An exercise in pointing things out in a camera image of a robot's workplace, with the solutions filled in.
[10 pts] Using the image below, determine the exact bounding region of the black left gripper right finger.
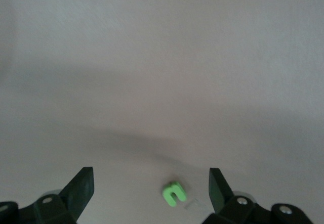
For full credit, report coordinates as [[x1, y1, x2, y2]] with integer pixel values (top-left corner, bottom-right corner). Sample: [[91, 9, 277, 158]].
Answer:
[[202, 168, 314, 224]]

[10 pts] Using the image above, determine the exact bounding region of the green foam letter n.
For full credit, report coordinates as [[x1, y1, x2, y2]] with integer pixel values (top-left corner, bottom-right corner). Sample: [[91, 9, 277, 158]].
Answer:
[[161, 181, 187, 207]]

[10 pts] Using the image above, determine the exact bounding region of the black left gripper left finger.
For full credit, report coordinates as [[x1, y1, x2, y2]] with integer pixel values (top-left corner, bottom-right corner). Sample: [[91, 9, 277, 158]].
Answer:
[[0, 167, 95, 224]]

